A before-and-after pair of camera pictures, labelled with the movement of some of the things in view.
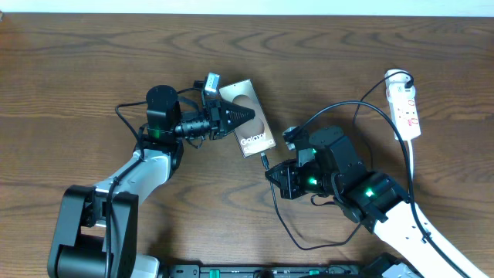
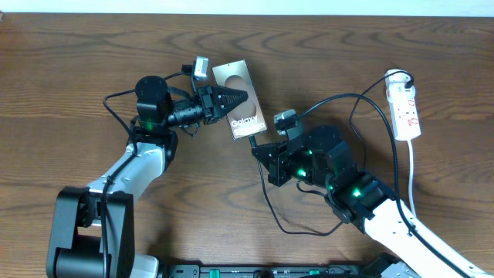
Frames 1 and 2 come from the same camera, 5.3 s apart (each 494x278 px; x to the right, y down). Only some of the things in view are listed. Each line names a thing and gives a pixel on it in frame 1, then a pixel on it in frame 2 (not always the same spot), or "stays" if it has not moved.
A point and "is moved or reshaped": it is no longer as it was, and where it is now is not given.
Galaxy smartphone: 255,137 is moved or reshaped
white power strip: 402,104 stays
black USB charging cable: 362,154 -> 266,190
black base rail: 274,271 stays
